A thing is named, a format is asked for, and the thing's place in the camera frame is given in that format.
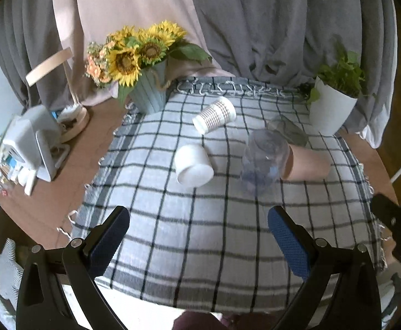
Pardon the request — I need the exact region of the grey curtain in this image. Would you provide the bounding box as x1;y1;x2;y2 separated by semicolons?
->
0;0;399;148

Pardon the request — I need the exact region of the striped paper cup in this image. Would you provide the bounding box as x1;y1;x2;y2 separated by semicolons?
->
192;96;237;134

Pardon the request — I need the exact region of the clear plastic cup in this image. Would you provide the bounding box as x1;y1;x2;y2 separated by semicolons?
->
241;129;290;196

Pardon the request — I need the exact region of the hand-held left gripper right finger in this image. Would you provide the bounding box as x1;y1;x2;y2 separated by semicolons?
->
267;205;383;330

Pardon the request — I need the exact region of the brown paper cup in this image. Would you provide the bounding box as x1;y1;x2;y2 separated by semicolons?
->
280;143;331;181

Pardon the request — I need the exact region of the white electronic device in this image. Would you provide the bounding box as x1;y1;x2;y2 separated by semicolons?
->
0;105;71;196

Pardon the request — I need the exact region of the clear glass cup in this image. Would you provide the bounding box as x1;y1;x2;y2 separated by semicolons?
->
267;115;309;147

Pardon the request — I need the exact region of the pink curtain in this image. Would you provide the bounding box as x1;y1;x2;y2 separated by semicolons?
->
50;0;235;108

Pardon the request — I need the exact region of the green plant in white pot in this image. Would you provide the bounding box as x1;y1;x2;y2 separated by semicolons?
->
298;43;376;136

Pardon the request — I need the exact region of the wooden desk lamp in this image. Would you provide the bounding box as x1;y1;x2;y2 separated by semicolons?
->
25;47;90;144

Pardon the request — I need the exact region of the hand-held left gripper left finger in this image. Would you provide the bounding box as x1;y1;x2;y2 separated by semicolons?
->
16;206;131;330

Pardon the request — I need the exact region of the sunflower bouquet in blue pot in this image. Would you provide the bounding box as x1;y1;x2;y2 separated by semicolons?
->
84;20;213;115

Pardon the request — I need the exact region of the white paper cup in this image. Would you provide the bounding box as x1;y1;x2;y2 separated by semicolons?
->
174;144;214;188

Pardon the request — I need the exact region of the checkered tablecloth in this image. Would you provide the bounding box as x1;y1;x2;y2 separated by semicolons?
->
57;77;388;315

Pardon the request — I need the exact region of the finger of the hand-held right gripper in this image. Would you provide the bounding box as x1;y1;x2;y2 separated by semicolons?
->
370;193;401;269

